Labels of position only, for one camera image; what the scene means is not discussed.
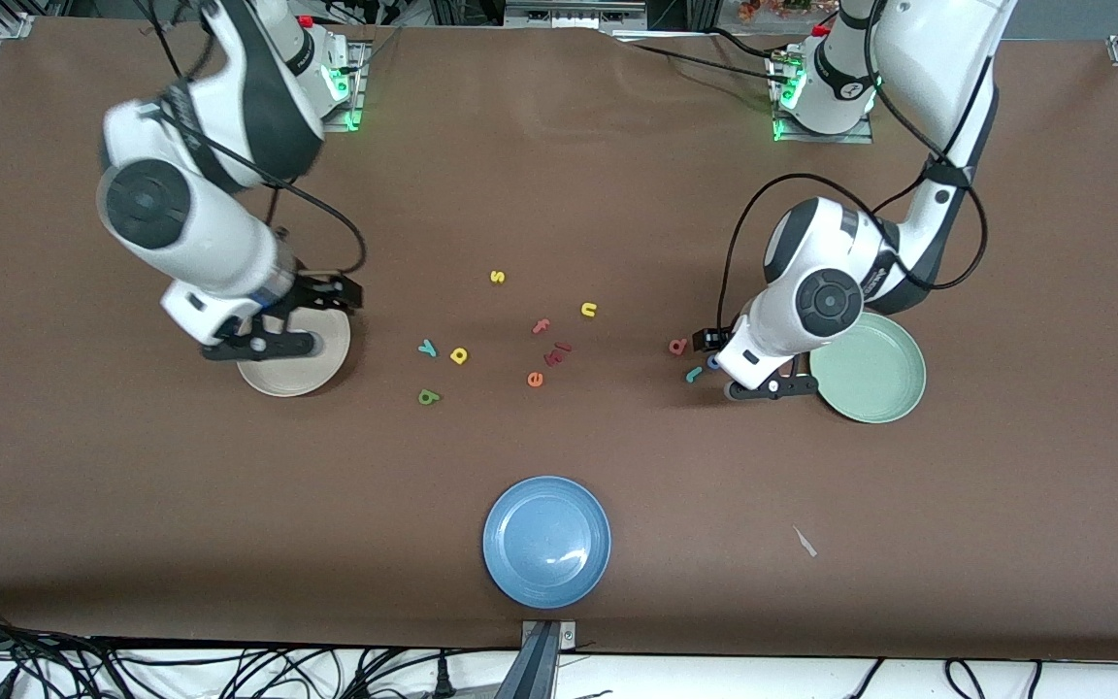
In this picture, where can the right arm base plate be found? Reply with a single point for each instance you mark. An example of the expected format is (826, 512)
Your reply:
(357, 107)

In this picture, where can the green plate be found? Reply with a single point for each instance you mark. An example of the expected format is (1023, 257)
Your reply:
(874, 374)

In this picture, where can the brown table cover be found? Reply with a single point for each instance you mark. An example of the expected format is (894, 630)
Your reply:
(617, 194)

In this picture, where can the teal letter y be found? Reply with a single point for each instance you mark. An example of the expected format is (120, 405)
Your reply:
(427, 348)

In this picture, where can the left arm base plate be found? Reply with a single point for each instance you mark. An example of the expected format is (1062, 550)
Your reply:
(860, 139)

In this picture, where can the blue plate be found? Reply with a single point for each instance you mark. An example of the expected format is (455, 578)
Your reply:
(546, 542)

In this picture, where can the green letter g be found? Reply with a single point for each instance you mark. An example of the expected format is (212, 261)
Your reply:
(428, 397)

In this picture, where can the dark red letter k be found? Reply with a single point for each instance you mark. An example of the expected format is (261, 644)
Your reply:
(553, 357)

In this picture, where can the metal frame with sockets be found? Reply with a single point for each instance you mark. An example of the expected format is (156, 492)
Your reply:
(574, 12)

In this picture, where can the orange background object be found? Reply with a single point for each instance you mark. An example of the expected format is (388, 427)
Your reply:
(772, 8)

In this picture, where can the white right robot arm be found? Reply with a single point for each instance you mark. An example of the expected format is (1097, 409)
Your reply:
(190, 223)

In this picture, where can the pink letter f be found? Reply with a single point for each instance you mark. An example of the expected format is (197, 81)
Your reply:
(541, 326)

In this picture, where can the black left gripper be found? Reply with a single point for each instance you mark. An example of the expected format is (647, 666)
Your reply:
(714, 340)

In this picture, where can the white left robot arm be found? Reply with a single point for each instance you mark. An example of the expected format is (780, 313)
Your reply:
(811, 282)

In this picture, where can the beige brown plate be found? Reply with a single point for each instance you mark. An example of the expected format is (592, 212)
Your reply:
(297, 374)

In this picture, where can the pink letter d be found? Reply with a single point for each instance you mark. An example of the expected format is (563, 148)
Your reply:
(678, 347)

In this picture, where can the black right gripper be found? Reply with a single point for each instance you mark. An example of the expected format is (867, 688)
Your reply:
(312, 291)

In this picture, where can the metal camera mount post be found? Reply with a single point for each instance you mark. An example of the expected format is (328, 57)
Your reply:
(542, 660)

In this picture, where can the white paper scrap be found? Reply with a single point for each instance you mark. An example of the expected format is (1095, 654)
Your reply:
(805, 542)

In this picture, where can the black power plug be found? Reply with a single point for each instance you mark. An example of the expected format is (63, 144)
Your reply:
(443, 680)

